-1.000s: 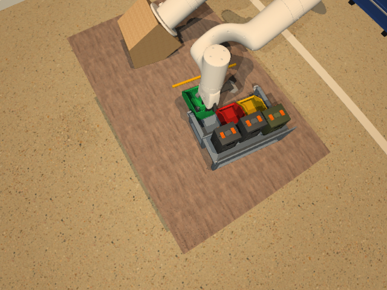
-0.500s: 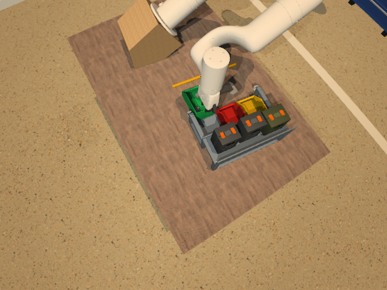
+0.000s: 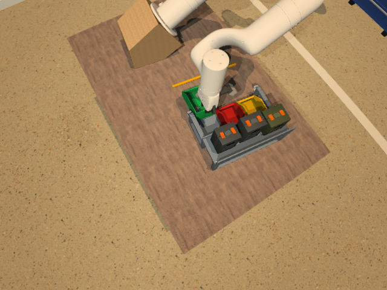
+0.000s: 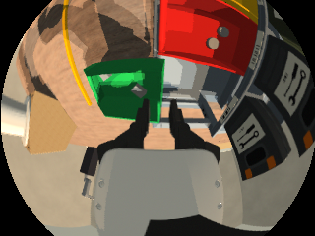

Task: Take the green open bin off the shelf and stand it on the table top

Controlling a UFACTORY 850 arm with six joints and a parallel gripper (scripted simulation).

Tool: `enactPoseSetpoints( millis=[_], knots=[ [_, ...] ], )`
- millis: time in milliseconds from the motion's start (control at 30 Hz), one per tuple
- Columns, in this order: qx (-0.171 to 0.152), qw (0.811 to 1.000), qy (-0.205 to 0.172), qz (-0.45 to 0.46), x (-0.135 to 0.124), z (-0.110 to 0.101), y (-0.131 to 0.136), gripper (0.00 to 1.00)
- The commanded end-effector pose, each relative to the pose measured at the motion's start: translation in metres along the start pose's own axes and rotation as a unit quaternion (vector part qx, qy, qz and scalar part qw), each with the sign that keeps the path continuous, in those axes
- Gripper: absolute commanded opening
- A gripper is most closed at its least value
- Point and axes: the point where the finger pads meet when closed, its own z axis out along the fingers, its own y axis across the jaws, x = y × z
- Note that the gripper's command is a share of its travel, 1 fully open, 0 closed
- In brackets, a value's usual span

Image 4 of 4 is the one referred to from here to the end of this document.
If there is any red open bin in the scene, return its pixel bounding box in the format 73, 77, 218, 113
158, 0, 258, 76

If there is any green bin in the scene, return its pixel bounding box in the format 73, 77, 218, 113
83, 58, 165, 123

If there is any yellow bar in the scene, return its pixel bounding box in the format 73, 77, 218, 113
62, 0, 92, 106

